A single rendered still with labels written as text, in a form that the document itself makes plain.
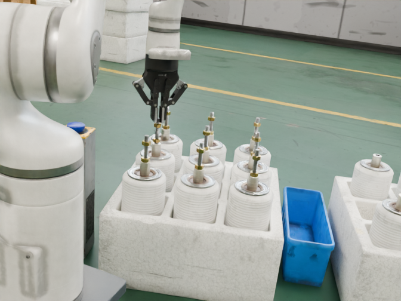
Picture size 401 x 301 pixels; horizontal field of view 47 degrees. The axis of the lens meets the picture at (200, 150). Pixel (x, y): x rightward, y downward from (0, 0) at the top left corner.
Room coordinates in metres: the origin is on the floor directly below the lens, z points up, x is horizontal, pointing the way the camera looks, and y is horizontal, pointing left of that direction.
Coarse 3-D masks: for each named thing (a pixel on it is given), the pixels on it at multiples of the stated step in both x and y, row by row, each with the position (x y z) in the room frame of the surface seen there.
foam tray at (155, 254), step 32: (224, 192) 1.02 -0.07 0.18; (128, 224) 0.86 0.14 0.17; (160, 224) 0.85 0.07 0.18; (192, 224) 0.86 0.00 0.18; (224, 224) 0.96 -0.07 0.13; (128, 256) 0.85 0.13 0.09; (160, 256) 0.85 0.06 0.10; (192, 256) 0.84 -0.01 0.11; (224, 256) 0.84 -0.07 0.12; (256, 256) 0.83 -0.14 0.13; (160, 288) 0.85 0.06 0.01; (192, 288) 0.84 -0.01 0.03; (224, 288) 0.84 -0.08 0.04; (256, 288) 0.83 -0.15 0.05
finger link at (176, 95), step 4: (184, 84) 1.06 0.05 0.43; (176, 88) 1.07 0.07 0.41; (184, 88) 1.06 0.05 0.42; (176, 92) 1.06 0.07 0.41; (180, 92) 1.05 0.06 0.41; (172, 96) 1.07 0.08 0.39; (176, 96) 1.05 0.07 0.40; (180, 96) 1.05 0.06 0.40; (172, 100) 1.05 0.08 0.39; (176, 100) 1.05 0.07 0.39; (172, 104) 1.05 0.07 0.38
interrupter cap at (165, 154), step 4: (140, 152) 1.04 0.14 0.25; (148, 152) 1.05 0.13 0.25; (164, 152) 1.06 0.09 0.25; (168, 152) 1.06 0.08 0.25; (152, 156) 1.03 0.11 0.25; (156, 156) 1.04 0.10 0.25; (160, 156) 1.04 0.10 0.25; (164, 156) 1.03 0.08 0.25; (168, 156) 1.03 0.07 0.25; (152, 160) 1.01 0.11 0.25; (156, 160) 1.01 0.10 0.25; (160, 160) 1.01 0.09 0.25
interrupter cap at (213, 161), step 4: (192, 156) 1.05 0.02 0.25; (196, 156) 1.05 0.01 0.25; (212, 156) 1.06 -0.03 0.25; (192, 160) 1.03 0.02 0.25; (196, 160) 1.04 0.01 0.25; (208, 160) 1.05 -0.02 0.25; (212, 160) 1.04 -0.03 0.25; (216, 160) 1.04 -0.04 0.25; (204, 164) 1.01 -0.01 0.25; (208, 164) 1.01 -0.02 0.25; (212, 164) 1.02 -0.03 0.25; (216, 164) 1.02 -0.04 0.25
